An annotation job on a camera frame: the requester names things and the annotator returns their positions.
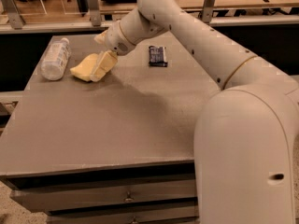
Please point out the grey drawer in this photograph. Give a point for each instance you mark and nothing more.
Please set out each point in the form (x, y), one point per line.
(95, 194)
(145, 213)

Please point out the upper drawer metal knob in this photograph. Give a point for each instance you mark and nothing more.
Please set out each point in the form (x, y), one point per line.
(128, 198)

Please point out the middle metal bracket post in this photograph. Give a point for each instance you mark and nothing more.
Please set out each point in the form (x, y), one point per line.
(95, 15)

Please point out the metal bracket post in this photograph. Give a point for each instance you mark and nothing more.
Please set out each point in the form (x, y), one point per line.
(95, 15)
(15, 19)
(207, 11)

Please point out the lower grey drawer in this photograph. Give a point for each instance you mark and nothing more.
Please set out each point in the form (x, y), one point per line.
(145, 213)

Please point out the left metal bracket post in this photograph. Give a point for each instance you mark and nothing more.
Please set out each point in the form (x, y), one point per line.
(15, 19)

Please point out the dark blue snack packet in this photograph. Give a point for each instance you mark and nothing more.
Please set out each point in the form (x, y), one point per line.
(157, 56)

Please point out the yellow sponge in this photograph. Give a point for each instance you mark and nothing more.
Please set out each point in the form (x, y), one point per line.
(84, 69)

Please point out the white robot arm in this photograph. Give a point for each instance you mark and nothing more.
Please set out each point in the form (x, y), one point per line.
(244, 136)

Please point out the upper grey drawer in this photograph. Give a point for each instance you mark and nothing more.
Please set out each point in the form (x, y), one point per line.
(95, 194)

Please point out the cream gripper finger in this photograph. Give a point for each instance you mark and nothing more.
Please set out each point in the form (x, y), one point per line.
(105, 62)
(101, 38)

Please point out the right metal bracket post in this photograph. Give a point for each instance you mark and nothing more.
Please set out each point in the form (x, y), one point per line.
(207, 11)

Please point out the clear plastic water bottle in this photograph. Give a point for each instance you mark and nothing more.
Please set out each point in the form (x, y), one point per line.
(56, 59)

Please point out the grey drawer cabinet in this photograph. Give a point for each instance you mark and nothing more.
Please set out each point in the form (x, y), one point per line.
(137, 123)

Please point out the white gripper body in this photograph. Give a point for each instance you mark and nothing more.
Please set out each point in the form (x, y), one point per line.
(114, 41)

